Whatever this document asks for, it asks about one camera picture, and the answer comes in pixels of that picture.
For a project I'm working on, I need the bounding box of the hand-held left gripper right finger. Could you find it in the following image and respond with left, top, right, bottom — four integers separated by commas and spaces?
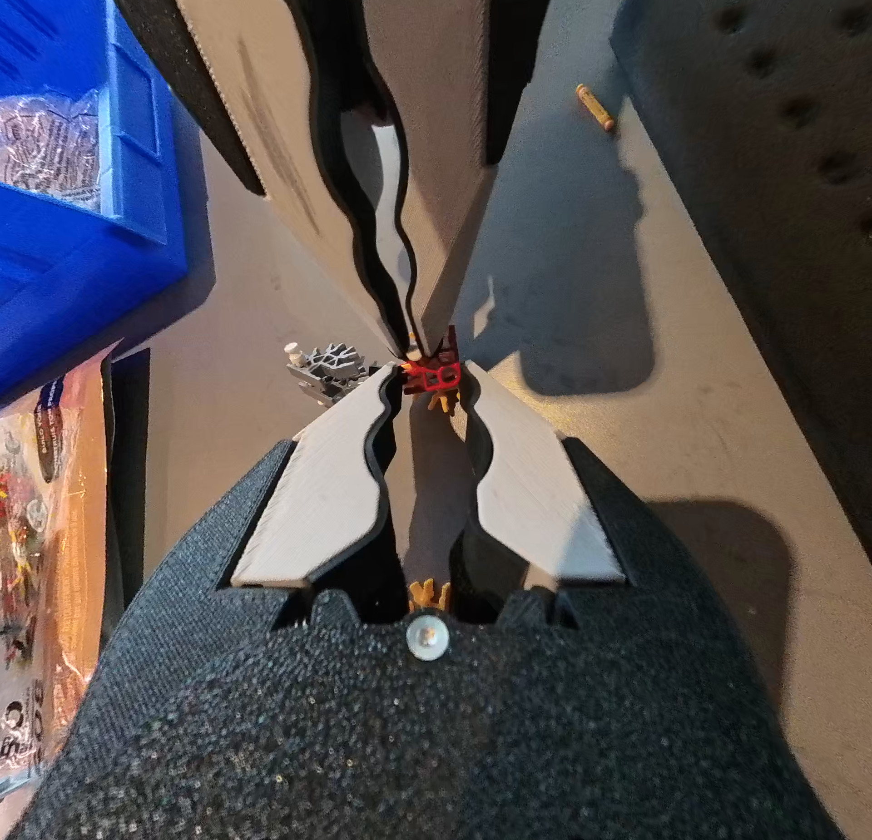
463, 361, 628, 609

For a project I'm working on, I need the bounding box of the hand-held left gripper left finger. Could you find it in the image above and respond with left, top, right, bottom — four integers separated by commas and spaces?
230, 361, 401, 588

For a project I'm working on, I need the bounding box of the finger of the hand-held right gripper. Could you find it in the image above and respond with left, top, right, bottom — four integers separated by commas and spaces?
361, 0, 501, 354
165, 0, 413, 352

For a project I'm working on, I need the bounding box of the grey toy connector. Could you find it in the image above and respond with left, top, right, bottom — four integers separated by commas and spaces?
286, 341, 382, 405

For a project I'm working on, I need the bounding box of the yellow toy connector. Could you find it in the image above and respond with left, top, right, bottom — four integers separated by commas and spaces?
407, 580, 452, 613

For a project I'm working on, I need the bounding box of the red toy connector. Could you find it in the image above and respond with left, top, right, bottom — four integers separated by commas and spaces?
401, 326, 466, 397

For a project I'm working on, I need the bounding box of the clear bag of parts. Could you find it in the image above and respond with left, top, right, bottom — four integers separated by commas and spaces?
0, 87, 103, 211

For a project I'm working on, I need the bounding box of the short orange toy rod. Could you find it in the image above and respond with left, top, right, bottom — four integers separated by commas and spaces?
575, 83, 616, 133

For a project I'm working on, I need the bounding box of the dark flat folder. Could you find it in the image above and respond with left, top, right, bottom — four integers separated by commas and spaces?
102, 348, 151, 609

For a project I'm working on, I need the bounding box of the blue plastic bin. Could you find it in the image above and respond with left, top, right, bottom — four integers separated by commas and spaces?
0, 0, 188, 405

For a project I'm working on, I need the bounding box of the orange toy package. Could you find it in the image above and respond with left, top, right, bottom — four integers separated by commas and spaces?
0, 339, 124, 786

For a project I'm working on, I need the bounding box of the black dimpled pad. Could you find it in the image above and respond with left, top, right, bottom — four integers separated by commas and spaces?
609, 0, 872, 534

